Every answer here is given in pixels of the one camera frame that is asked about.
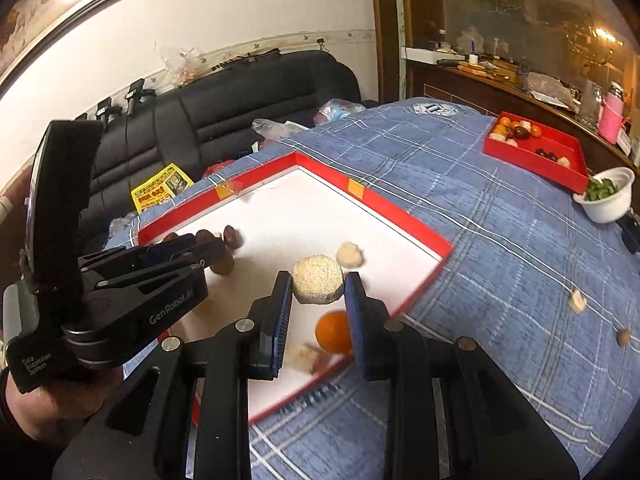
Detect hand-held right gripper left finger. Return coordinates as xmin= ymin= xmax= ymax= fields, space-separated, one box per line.
xmin=52 ymin=270 xmax=294 ymax=480

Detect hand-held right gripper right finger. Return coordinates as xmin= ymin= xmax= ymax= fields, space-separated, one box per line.
xmin=344 ymin=271 xmax=581 ymax=480

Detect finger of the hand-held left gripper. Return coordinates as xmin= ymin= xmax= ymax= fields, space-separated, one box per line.
xmin=79 ymin=236 xmax=226 ymax=268
xmin=82 ymin=257 xmax=206 ymax=291

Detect large round yam slice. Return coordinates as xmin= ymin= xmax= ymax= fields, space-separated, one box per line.
xmin=291 ymin=255 xmax=346 ymax=306

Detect brown kiwi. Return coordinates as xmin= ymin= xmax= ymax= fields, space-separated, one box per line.
xmin=207 ymin=250 xmax=236 ymax=276

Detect large red tray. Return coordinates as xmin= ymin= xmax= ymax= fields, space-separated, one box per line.
xmin=137 ymin=150 xmax=455 ymax=428

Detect person's left hand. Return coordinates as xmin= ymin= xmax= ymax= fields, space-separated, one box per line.
xmin=5 ymin=367 xmax=123 ymax=433

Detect beige yam chunk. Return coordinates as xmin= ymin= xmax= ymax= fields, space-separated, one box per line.
xmin=285 ymin=344 xmax=321 ymax=373

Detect yellow printed flyer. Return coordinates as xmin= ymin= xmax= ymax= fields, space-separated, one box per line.
xmin=131 ymin=162 xmax=196 ymax=213

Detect blue plaid tablecloth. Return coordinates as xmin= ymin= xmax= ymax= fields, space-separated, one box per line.
xmin=102 ymin=97 xmax=640 ymax=480

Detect clear plastic bag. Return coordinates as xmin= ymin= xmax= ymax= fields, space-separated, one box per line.
xmin=152 ymin=42 xmax=211 ymax=86
xmin=527 ymin=72 xmax=576 ymax=106
xmin=251 ymin=118 xmax=311 ymax=141

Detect black sofa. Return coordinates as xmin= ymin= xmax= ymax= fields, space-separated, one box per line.
xmin=75 ymin=50 xmax=362 ymax=256

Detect blue red plastic bag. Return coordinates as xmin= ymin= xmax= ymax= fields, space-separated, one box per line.
xmin=315 ymin=99 xmax=366 ymax=123

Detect framed picture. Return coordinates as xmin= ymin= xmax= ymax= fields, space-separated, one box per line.
xmin=0 ymin=0 xmax=168 ymax=88

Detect small red tray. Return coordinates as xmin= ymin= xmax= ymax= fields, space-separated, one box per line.
xmin=482 ymin=111 xmax=591 ymax=195

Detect wooden sideboard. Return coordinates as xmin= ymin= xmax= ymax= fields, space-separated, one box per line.
xmin=407 ymin=45 xmax=640 ymax=171

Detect white bowl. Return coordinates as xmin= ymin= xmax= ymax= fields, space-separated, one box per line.
xmin=572 ymin=166 xmax=636 ymax=224

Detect green leafy vegetables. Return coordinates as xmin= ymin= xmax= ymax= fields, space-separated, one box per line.
xmin=585 ymin=176 xmax=618 ymax=201

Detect white flat box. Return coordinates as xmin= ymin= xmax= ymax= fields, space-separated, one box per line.
xmin=402 ymin=46 xmax=446 ymax=64

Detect glass jar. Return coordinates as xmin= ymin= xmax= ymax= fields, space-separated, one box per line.
xmin=580 ymin=80 xmax=603 ymax=126

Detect pink bottle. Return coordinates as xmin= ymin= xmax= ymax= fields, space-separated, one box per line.
xmin=600 ymin=82 xmax=626 ymax=143

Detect wood framed mirror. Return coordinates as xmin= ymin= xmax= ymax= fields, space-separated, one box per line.
xmin=370 ymin=0 xmax=640 ymax=126

